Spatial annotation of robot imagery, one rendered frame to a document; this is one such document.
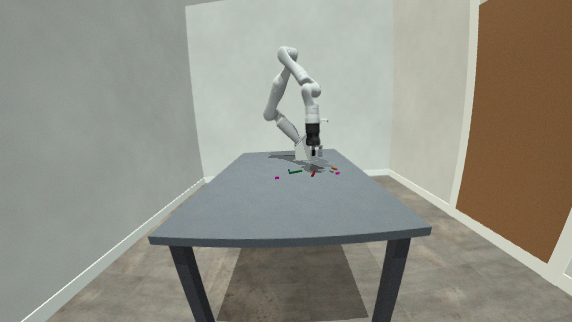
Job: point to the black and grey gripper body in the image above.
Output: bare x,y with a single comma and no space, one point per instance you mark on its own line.
312,127

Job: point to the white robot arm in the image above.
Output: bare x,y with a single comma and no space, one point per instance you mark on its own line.
309,90

